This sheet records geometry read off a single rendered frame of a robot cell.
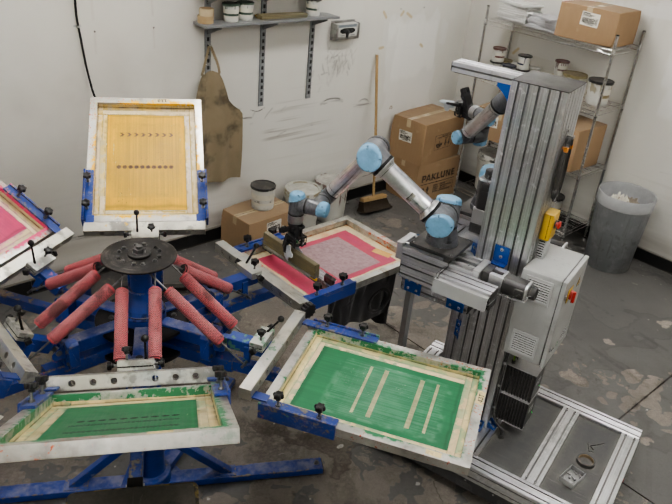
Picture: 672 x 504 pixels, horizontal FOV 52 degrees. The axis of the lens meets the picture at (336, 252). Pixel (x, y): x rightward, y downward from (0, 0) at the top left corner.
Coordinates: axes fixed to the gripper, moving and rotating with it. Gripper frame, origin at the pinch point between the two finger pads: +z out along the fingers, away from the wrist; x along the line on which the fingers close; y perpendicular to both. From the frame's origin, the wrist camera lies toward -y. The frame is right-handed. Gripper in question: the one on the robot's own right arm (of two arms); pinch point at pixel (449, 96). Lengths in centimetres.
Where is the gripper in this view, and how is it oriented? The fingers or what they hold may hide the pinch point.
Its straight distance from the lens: 404.0
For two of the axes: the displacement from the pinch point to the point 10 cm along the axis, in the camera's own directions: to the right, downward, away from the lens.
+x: 8.7, -2.9, 4.0
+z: -5.0, -4.5, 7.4
